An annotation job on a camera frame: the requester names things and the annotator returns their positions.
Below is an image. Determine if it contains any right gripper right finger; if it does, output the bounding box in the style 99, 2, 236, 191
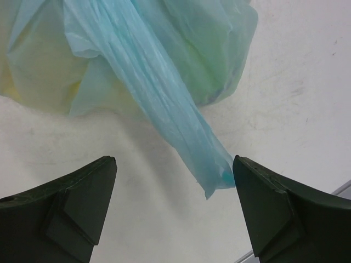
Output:
233, 156, 350, 262

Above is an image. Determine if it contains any light blue plastic bag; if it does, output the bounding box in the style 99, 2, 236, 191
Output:
1, 1, 258, 197

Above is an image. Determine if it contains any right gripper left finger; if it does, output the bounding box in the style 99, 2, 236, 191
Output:
1, 156, 117, 262

